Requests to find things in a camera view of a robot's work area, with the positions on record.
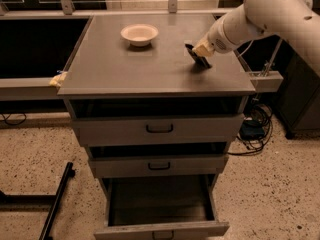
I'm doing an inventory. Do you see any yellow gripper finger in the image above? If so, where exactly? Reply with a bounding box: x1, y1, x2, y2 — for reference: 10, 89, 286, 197
192, 39, 215, 57

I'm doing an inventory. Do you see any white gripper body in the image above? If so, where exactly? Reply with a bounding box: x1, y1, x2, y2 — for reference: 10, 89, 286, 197
203, 18, 239, 54

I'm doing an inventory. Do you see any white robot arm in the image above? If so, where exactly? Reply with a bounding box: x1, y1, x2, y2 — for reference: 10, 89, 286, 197
192, 0, 320, 71

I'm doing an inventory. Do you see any grey drawer cabinet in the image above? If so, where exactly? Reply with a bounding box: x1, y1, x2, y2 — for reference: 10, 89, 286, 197
59, 14, 254, 240

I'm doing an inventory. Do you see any grey middle drawer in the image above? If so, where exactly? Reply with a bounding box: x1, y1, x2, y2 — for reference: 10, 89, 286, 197
89, 143, 228, 178

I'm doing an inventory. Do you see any grey drawer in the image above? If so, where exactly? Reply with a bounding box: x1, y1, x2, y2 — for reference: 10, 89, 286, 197
89, 143, 228, 178
94, 175, 229, 240
71, 98, 243, 146

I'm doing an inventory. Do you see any grey top drawer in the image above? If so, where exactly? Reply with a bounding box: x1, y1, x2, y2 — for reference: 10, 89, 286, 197
71, 98, 243, 146

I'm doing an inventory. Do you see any grey bottom drawer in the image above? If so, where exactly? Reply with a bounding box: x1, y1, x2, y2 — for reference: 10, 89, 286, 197
94, 175, 229, 240

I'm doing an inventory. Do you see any white bowl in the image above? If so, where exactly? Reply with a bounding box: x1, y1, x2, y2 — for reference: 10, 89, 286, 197
120, 24, 159, 47

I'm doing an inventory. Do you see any dark grey cabinet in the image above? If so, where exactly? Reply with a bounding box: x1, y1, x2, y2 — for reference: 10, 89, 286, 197
273, 54, 320, 139

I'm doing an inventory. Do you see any yellow tape piece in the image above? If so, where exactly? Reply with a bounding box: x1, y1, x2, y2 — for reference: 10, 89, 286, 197
49, 72, 67, 87

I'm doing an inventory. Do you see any black metal stand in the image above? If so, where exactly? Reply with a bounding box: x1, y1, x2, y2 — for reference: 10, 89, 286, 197
0, 162, 76, 240

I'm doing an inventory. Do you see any black cable bundle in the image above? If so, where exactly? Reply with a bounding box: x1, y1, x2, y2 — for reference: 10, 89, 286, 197
228, 103, 274, 157

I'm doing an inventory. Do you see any grey aluminium frame rail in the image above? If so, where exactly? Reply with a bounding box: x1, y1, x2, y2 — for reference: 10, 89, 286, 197
0, 13, 283, 101

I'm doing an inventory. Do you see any black floor cable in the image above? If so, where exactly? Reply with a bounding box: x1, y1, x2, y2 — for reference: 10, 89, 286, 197
0, 112, 28, 126

